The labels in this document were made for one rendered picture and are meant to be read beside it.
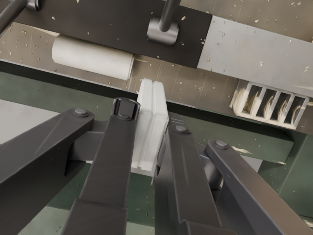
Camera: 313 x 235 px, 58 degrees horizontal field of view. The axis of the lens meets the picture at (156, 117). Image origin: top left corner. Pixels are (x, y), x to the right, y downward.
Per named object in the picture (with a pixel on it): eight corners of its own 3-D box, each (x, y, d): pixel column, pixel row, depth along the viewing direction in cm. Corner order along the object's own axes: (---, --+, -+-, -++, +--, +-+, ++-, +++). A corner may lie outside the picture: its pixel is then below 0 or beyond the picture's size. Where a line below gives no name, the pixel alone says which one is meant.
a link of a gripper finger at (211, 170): (166, 148, 12) (233, 164, 12) (162, 109, 16) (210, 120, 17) (157, 178, 12) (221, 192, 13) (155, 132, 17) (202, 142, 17)
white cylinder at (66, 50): (58, 59, 31) (130, 77, 32) (49, 64, 28) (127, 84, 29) (62, 32, 30) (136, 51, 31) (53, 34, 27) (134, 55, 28)
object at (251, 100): (283, 120, 34) (295, 130, 31) (228, 106, 33) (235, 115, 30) (297, 88, 33) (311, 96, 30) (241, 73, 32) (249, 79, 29)
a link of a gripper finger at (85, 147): (125, 172, 12) (55, 157, 12) (132, 127, 17) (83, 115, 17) (132, 141, 12) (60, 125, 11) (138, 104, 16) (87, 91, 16)
